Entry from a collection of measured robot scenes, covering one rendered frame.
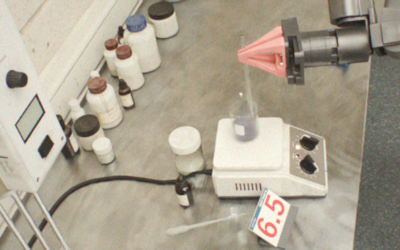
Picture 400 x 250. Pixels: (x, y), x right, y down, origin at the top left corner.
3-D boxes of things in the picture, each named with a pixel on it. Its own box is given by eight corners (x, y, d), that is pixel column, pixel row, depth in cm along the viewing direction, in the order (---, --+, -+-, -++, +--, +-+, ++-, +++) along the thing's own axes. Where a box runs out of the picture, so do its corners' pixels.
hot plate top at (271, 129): (283, 120, 101) (283, 116, 100) (282, 169, 93) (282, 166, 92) (219, 122, 103) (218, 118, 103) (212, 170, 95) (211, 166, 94)
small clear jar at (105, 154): (101, 167, 110) (95, 153, 107) (95, 156, 113) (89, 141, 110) (118, 159, 111) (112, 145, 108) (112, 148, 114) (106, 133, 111)
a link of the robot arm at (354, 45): (377, 57, 82) (371, 64, 87) (372, 13, 82) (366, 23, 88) (332, 61, 82) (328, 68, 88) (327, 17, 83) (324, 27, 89)
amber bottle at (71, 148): (65, 161, 113) (49, 127, 106) (59, 149, 116) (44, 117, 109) (82, 152, 114) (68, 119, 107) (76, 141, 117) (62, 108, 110)
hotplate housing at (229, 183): (324, 146, 105) (324, 116, 100) (327, 200, 96) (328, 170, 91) (211, 148, 110) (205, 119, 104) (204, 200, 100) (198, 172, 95)
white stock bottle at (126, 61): (147, 76, 129) (137, 41, 122) (141, 91, 125) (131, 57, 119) (125, 75, 131) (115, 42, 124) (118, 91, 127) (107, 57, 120)
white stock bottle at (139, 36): (167, 61, 132) (157, 16, 123) (145, 77, 129) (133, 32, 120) (148, 51, 136) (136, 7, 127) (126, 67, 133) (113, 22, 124)
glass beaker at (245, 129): (263, 144, 97) (260, 111, 91) (233, 148, 97) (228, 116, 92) (258, 120, 101) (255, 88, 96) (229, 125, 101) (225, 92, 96)
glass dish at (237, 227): (260, 229, 94) (259, 221, 93) (233, 245, 93) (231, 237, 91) (242, 208, 98) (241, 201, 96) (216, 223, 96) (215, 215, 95)
